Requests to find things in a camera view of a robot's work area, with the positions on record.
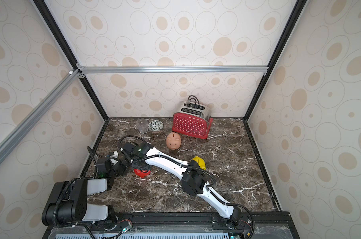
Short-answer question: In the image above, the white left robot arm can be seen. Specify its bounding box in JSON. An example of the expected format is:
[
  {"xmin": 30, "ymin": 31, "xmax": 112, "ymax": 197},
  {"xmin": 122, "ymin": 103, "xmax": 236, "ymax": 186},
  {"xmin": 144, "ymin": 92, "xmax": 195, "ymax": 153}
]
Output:
[{"xmin": 41, "ymin": 146, "xmax": 129, "ymax": 228}]

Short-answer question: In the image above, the aluminium frame rail left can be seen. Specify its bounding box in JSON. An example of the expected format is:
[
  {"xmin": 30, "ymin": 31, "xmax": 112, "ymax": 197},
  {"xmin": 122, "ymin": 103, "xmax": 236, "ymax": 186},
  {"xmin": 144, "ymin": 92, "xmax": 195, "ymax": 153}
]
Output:
[{"xmin": 0, "ymin": 69, "xmax": 80, "ymax": 165}]

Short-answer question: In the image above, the yellow piggy bank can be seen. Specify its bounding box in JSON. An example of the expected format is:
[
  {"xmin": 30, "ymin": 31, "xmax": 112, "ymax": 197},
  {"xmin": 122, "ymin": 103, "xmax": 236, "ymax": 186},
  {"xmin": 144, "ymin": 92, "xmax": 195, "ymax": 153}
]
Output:
[{"xmin": 192, "ymin": 156, "xmax": 206, "ymax": 170}]

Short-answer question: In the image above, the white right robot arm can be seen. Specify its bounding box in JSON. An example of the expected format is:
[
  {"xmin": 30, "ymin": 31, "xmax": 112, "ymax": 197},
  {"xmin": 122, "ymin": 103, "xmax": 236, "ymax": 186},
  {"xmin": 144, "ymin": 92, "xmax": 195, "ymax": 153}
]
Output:
[{"xmin": 117, "ymin": 135, "xmax": 255, "ymax": 231}]

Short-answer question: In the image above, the aluminium frame rail back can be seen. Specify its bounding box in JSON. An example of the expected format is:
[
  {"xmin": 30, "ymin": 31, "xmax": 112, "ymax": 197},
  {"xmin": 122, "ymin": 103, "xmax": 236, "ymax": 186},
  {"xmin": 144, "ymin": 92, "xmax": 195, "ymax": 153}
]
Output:
[{"xmin": 80, "ymin": 65, "xmax": 268, "ymax": 74}]

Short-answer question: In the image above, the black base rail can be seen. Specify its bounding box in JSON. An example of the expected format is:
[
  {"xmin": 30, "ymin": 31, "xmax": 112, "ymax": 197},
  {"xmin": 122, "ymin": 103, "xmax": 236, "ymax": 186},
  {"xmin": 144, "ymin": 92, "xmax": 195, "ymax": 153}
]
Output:
[{"xmin": 43, "ymin": 212, "xmax": 300, "ymax": 239}]

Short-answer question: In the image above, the floral patterned bowl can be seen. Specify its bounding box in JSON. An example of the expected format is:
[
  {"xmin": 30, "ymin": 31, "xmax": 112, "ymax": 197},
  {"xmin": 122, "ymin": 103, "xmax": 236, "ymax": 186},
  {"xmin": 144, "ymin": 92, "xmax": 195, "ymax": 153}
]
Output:
[{"xmin": 148, "ymin": 119, "xmax": 164, "ymax": 133}]

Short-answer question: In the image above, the clear drinking glass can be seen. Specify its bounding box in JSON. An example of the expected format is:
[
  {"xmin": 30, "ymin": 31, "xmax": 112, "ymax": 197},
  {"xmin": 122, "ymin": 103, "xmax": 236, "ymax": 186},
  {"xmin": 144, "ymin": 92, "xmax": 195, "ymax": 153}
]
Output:
[{"xmin": 136, "ymin": 119, "xmax": 149, "ymax": 134}]

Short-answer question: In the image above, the aluminium frame rail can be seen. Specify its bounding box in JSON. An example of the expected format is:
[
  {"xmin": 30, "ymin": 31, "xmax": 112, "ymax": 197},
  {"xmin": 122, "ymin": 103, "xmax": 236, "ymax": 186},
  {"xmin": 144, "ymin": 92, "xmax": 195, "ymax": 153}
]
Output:
[
  {"xmin": 0, "ymin": 69, "xmax": 80, "ymax": 165},
  {"xmin": 80, "ymin": 65, "xmax": 268, "ymax": 74}
]

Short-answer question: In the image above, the red polka dot toaster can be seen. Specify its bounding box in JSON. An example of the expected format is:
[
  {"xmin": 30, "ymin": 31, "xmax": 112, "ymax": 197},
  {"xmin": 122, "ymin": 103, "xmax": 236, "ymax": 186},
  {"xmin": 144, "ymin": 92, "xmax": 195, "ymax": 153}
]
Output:
[{"xmin": 172, "ymin": 95, "xmax": 213, "ymax": 139}]

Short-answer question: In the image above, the red piggy bank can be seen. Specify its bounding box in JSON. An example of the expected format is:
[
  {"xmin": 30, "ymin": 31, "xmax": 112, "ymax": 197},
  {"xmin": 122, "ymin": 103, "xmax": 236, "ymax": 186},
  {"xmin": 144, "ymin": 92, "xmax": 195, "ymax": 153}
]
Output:
[{"xmin": 134, "ymin": 169, "xmax": 151, "ymax": 179}]

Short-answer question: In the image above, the pink piggy bank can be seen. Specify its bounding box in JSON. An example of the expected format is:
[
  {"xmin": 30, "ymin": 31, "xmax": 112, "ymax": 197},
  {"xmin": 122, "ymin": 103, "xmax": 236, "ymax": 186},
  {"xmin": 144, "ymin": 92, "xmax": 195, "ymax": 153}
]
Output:
[{"xmin": 166, "ymin": 132, "xmax": 181, "ymax": 150}]

